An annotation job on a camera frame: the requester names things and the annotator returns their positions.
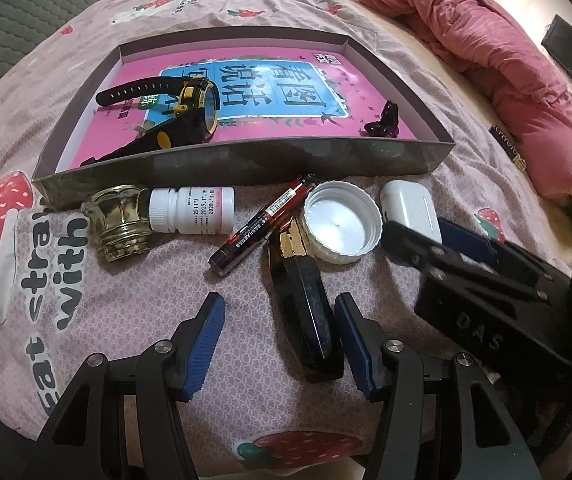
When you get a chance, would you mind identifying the red and black labelled tube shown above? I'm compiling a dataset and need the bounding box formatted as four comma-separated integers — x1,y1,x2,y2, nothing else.
209,174,318,276

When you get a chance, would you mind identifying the black rectangular case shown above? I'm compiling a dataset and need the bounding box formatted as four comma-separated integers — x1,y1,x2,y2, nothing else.
266,220,345,385

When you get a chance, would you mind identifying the dark hair clip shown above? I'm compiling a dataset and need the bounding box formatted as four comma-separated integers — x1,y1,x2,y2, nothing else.
361,100,401,138

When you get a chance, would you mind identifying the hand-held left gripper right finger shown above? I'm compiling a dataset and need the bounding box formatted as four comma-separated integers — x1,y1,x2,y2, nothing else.
333,292,541,480

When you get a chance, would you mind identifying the shallow grey cardboard box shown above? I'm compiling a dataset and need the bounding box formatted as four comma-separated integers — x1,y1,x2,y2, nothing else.
31,25,456,213

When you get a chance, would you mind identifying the black television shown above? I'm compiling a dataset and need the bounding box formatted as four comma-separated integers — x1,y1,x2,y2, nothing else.
540,14,572,108

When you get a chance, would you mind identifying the gold metal bottle cap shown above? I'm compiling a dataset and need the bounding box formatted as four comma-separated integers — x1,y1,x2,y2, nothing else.
81,186,151,264

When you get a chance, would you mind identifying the white pill bottle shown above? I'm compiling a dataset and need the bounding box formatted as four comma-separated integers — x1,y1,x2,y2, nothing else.
148,186,237,235

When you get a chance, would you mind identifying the black and yellow wristwatch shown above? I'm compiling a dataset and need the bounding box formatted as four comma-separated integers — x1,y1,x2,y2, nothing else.
80,74,219,168

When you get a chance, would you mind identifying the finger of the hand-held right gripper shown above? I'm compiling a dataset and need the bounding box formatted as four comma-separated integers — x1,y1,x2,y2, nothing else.
382,220,546,311
437,217,572,286

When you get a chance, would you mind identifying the pink and blue book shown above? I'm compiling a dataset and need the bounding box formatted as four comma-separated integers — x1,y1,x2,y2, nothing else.
78,47,427,166

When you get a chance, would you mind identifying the grey quilted headboard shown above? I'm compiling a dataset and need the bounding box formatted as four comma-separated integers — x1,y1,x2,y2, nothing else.
0,0,149,121

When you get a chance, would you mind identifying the white plastic jar lid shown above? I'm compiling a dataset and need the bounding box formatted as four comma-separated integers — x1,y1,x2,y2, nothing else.
300,180,384,264

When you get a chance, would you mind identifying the dark box with gold label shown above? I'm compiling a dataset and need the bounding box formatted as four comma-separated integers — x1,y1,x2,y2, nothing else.
488,125,529,173

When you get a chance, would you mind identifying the beige bed sheet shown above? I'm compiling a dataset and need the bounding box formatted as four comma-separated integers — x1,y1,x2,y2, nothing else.
261,0,572,281

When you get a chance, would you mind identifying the pink quilt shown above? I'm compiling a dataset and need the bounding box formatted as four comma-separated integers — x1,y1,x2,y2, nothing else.
352,0,572,198

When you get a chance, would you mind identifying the white earbuds case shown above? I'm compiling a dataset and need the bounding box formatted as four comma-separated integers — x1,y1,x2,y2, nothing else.
380,180,442,246

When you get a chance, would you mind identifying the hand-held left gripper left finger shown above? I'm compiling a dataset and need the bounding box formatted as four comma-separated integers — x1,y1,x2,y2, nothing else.
21,292,227,480

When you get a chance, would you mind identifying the strawberry printed blanket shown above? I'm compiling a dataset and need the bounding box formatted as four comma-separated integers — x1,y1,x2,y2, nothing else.
0,0,572,471

